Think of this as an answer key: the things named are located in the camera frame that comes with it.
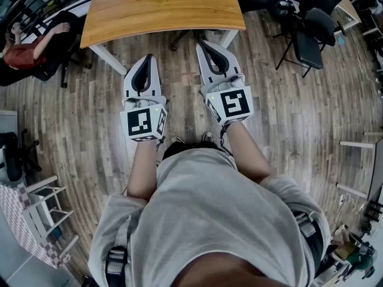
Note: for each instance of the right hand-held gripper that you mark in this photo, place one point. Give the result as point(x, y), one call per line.
point(236, 102)

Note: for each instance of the person's black trousers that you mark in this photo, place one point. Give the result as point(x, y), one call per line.
point(185, 149)

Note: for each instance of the black swivel chair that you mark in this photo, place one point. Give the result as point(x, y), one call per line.
point(13, 160)

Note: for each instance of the person's left forearm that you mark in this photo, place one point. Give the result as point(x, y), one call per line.
point(143, 172)

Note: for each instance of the white stool frame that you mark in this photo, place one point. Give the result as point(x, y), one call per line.
point(45, 208)

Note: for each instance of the checkered foam mat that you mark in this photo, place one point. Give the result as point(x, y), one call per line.
point(18, 220)

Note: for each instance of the person's chin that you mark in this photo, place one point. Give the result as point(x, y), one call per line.
point(221, 271)

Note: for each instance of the person's right forearm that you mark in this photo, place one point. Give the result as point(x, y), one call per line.
point(245, 151)

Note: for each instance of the white-legged side table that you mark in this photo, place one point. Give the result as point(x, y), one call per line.
point(359, 166)

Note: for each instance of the white table leg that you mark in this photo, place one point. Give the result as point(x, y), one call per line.
point(229, 38)
point(109, 58)

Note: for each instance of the person's grey t-shirt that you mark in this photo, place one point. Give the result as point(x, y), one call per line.
point(209, 208)

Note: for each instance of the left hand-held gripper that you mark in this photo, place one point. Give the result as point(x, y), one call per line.
point(139, 124)

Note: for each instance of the person's shoe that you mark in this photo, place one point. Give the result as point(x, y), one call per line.
point(177, 140)
point(208, 137)

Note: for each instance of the black folding chair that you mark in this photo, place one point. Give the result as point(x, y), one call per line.
point(311, 49)

